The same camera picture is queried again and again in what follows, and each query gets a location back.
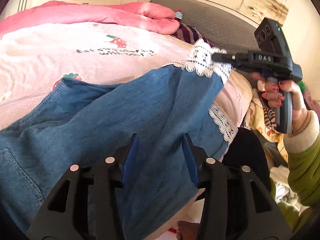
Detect clothes pile beside bed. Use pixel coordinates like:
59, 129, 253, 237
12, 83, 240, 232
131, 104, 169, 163
243, 80, 320, 213

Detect pink strawberry print bedsheet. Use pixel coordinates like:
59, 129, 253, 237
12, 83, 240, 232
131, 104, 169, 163
0, 21, 253, 240

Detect grey quilted headboard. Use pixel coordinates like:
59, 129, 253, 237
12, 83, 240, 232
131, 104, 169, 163
150, 0, 259, 53

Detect pink rolled quilt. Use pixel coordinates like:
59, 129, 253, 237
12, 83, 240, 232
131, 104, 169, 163
1, 1, 180, 36

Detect blue denim lace-trimmed pants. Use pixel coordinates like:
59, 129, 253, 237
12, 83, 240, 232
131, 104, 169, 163
1, 41, 236, 239

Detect right hand red nails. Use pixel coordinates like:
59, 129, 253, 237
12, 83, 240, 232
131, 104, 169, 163
251, 72, 308, 134

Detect green sleeve forearm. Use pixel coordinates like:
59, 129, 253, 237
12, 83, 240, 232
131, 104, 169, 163
280, 111, 319, 232

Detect striped purple pillow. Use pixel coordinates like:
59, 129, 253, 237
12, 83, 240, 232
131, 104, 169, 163
171, 23, 215, 47

